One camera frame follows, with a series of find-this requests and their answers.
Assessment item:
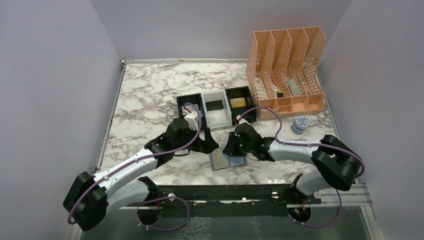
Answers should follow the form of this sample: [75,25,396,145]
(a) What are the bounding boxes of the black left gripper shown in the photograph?
[173,124,219,154]

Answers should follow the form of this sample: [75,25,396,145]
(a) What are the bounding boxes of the gold card from holder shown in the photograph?
[212,148,230,169]

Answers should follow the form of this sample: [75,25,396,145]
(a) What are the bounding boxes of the grey card holder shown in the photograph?
[209,143,247,171]

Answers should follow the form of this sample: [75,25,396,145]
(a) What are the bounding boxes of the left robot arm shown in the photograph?
[62,117,219,231]

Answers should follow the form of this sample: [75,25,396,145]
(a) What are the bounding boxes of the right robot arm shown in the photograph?
[222,122,365,204]

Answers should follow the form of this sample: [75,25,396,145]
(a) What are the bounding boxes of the black card in white bin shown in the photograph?
[205,100,224,112]

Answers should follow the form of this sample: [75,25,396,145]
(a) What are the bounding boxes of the white middle bin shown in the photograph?
[200,89,232,130]

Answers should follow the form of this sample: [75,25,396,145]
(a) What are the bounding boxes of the black left bin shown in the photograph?
[176,93,207,131]

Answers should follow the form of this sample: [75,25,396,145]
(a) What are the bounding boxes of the black bin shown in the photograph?
[176,93,207,131]
[225,86,256,126]

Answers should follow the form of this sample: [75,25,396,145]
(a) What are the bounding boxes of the black right bin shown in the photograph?
[225,86,256,126]

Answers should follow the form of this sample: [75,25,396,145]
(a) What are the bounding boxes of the white item in organizer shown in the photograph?
[254,76,268,100]

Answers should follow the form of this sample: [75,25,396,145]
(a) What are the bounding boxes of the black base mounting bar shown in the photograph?
[130,184,303,218]

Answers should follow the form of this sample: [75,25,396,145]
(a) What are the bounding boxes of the black yellow marker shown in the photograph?
[276,89,284,98]

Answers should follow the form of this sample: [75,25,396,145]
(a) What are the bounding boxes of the blue white tape roll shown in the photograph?
[291,115,310,135]

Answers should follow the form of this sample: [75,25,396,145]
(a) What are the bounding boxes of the grey item in organizer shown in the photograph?
[287,78,302,96]

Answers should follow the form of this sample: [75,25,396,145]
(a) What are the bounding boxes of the peach file organizer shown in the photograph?
[246,26,326,120]

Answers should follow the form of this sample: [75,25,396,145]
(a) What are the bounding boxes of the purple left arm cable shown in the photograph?
[67,102,203,232]

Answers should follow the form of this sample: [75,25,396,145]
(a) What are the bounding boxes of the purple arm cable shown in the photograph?
[236,106,365,229]
[67,102,203,232]

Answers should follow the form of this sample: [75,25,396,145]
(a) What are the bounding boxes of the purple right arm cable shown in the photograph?
[236,106,365,229]

